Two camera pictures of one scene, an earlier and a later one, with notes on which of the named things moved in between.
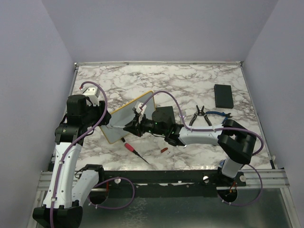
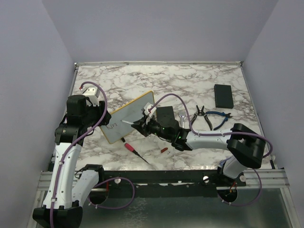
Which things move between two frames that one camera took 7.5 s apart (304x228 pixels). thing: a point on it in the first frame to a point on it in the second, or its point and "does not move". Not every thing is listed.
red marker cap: x=164 y=149 does not move
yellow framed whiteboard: x=122 y=116 does not move
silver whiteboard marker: x=118 y=126 to x=127 y=122
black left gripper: x=100 y=109 does not move
